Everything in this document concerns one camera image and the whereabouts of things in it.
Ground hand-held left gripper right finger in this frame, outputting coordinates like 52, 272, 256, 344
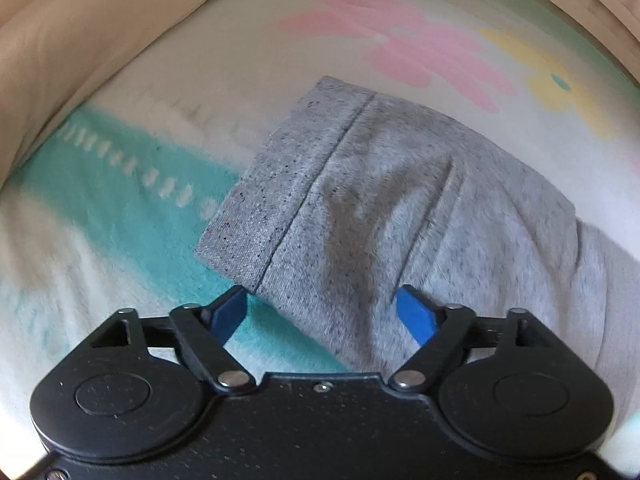
389, 284, 557, 394

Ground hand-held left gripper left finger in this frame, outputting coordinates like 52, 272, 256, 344
87, 285, 255, 393

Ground grey pants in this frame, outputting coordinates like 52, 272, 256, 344
195, 75, 640, 443

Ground beige long pillow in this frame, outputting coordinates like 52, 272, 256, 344
0, 0, 283, 188

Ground flower-printed blanket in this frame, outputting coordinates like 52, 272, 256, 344
0, 0, 640, 463

